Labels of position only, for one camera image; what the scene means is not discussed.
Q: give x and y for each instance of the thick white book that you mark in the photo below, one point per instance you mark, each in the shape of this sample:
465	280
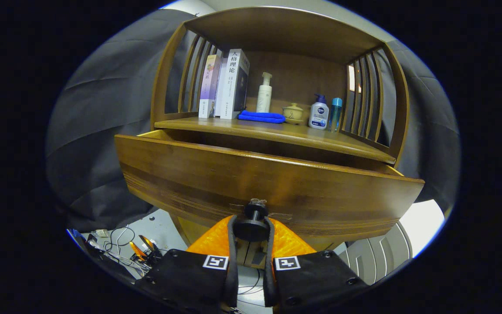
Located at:
233	83

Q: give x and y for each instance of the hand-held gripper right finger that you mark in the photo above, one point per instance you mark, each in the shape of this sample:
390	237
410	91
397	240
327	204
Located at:
268	283

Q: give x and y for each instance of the wooden cabinet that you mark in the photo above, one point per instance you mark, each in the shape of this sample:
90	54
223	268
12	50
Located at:
294	78

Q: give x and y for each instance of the folded blue cloth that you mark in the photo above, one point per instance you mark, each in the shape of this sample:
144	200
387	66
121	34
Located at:
259	117

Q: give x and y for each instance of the small white adapter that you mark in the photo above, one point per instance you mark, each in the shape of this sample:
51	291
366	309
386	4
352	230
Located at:
101	233

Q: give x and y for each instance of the slim teal bottle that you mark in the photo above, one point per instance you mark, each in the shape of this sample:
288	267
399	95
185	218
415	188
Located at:
335	114

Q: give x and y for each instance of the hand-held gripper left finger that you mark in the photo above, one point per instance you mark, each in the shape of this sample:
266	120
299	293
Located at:
232	279

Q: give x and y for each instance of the yellow lidded teacup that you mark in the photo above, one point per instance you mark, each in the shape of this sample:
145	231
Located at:
293	112

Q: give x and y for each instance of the white lotion bottle blue cap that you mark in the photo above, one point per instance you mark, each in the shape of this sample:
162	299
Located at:
319	114

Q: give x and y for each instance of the white pump bottle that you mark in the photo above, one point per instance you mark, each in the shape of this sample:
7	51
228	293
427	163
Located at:
264	93

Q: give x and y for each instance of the wooden drawer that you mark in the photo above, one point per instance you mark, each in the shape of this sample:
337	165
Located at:
233	179

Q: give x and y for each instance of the thin white book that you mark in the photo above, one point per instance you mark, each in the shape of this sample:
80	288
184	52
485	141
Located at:
219	93

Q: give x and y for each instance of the purple book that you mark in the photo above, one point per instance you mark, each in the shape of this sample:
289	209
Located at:
209	85

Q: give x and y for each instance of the orange black device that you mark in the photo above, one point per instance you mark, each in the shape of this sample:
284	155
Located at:
144	248

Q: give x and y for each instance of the black drawer knob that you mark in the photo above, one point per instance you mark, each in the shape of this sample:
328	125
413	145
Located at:
253	226

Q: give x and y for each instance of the wooden countertop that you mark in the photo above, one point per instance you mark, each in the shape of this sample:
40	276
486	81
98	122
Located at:
277	133

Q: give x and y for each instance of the white flat panel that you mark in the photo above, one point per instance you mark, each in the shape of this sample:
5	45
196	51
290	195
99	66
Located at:
423	218

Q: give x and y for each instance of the grey ribbed case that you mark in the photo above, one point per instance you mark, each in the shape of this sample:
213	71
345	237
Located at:
377	257

